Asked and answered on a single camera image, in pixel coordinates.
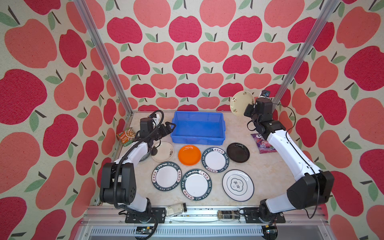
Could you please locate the cream patterned small plate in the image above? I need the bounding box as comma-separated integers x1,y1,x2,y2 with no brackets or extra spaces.
230,91,255,117

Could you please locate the black plate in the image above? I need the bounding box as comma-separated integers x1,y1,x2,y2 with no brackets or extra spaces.
227,143,250,163

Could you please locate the green-rim hao wei plate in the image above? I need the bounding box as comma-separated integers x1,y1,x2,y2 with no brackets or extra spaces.
201,147,230,173
151,162,183,192
181,169,213,201

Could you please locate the white plate green cloud outline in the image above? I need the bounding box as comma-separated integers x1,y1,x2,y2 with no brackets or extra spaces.
222,170,255,202

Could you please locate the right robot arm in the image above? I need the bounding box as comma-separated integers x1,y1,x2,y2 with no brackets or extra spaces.
244,97,335,222

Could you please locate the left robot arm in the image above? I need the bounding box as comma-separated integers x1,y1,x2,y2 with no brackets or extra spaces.
100,113,176,215

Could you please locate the blue plastic bin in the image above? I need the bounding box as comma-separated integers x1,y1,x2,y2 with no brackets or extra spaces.
171,111,226,146

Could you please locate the plain cream plate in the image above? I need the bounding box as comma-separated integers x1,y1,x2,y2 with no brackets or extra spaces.
151,142,175,163

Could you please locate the orange noodle snack packet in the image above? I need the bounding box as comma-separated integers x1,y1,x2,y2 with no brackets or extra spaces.
117,127,136,147

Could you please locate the grey-green patterned plate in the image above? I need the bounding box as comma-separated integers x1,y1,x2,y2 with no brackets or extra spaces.
140,152,151,162

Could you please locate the orange plate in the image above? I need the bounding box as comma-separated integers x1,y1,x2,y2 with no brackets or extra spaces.
178,145,201,166

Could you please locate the purple candy bag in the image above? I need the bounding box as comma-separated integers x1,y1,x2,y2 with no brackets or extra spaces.
251,134,277,154

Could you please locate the beige connector box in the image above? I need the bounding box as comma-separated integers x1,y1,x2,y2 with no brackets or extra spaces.
166,203,187,217

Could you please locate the small dark electronics module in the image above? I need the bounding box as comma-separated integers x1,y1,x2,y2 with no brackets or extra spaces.
217,210,241,221

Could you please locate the black corrugated cable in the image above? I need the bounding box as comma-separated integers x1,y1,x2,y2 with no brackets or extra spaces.
112,109,165,211

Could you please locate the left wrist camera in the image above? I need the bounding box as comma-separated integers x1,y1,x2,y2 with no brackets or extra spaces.
149,113,162,125

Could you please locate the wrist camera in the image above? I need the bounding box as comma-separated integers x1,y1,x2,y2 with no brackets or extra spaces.
260,90,271,98
149,113,162,125

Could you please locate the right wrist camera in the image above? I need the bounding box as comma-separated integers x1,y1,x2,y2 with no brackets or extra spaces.
260,90,271,98

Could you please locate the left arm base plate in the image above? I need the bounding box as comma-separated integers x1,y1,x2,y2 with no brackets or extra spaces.
125,208,167,224

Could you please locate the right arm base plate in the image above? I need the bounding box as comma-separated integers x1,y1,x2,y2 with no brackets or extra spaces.
240,208,286,224

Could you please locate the front aluminium frame rail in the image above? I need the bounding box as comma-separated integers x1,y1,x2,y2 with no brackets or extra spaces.
71,206,336,240

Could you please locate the right aluminium frame post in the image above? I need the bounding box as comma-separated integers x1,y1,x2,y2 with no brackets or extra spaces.
272,0,340,110

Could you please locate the aluminium frame post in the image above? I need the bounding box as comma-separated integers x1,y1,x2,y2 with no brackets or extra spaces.
74,0,134,117
272,0,340,110

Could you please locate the left aluminium frame post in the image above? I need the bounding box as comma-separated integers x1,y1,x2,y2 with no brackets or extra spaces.
74,0,134,117

